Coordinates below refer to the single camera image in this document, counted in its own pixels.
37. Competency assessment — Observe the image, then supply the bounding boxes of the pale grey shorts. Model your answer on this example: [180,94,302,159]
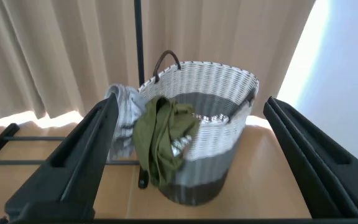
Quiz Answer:
[104,83,149,162]

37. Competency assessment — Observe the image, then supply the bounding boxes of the black clothes rack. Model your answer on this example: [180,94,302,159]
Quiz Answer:
[0,0,150,190]

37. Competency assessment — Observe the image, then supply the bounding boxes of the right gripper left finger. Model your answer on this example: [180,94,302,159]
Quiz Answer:
[4,92,119,222]

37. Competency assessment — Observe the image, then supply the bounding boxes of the green long-sleeved shirt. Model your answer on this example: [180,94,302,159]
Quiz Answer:
[132,96,201,188]

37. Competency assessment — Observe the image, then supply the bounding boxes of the white laundry basket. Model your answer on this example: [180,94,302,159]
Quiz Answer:
[137,49,260,207]

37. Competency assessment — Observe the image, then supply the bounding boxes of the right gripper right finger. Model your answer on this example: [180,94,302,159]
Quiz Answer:
[262,95,358,219]

